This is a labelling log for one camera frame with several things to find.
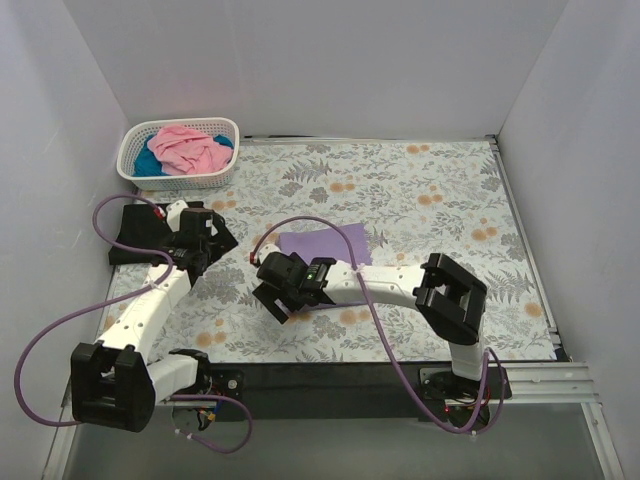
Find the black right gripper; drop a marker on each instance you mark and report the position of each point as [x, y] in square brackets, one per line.
[275, 293]

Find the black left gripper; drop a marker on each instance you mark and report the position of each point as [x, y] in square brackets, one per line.
[220, 239]

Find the purple t-shirt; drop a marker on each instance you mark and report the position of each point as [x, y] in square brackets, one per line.
[327, 243]

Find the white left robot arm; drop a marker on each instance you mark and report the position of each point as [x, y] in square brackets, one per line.
[113, 382]

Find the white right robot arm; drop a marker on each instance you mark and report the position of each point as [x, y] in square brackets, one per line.
[451, 299]

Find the white plastic laundry basket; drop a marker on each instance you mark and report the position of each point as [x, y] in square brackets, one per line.
[133, 142]

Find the pink t-shirt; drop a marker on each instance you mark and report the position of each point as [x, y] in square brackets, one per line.
[187, 151]

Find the teal t-shirt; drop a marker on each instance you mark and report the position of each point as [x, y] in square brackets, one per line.
[147, 165]

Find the floral patterned tablecloth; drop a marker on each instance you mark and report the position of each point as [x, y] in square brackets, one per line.
[413, 199]

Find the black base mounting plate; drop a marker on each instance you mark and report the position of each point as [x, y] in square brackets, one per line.
[313, 391]

